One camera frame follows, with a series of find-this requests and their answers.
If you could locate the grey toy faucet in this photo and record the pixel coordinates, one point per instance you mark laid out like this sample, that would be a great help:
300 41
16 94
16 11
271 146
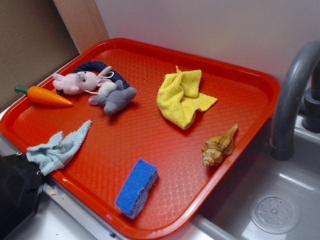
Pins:
291 100

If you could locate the grey plush bunny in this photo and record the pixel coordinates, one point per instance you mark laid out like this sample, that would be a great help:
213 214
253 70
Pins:
113 96

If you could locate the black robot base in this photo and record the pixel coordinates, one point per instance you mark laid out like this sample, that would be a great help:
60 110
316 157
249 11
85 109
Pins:
21 185

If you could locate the blue sponge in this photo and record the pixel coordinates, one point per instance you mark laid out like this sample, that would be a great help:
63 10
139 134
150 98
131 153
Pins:
135 191

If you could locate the yellow cloth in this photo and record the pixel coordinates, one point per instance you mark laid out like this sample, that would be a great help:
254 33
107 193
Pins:
179 99

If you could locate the grey toy sink basin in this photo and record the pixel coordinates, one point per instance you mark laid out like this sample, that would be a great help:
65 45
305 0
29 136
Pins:
262 198

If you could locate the pink plush bunny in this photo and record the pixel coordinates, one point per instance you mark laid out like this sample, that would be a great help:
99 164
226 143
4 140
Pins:
84 81

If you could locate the brown cardboard panel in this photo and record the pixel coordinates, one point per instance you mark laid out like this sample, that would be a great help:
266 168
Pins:
38 37

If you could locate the orange toy carrot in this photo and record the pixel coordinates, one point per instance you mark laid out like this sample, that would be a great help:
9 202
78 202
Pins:
42 96

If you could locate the brown seashell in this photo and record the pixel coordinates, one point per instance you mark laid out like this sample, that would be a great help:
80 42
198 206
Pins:
217 148

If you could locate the light blue cloth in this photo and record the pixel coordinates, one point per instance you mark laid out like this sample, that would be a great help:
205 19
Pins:
59 150

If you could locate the dark grey faucet handle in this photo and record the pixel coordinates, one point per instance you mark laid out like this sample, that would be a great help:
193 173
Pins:
311 121

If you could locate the red plastic tray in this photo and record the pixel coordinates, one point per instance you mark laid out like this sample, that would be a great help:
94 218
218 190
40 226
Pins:
114 143

